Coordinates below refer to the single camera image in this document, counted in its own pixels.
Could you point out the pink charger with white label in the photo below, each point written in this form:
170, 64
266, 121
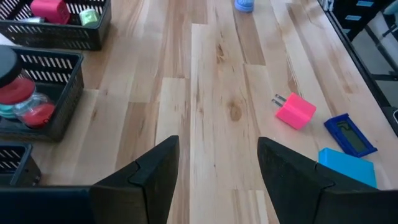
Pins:
295, 112

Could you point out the green wall charger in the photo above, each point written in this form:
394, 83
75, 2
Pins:
89, 17

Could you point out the blue framed display module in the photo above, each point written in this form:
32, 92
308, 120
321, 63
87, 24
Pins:
351, 137

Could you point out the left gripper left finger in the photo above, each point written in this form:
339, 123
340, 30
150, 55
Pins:
140, 193

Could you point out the black-capped red-sand hourglass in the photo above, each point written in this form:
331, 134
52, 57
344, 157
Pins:
9, 62

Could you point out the teal hourglass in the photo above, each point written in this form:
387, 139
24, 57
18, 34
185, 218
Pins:
6, 112

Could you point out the black plastic basket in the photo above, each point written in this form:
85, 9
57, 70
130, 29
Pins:
62, 37
66, 81
28, 174

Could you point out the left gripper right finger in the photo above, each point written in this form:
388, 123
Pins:
298, 196

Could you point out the pink wall charger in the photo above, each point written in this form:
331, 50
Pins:
51, 11

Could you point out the teal rectangular box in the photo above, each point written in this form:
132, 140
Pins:
345, 163

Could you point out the purple hourglass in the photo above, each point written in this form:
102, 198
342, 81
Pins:
244, 5

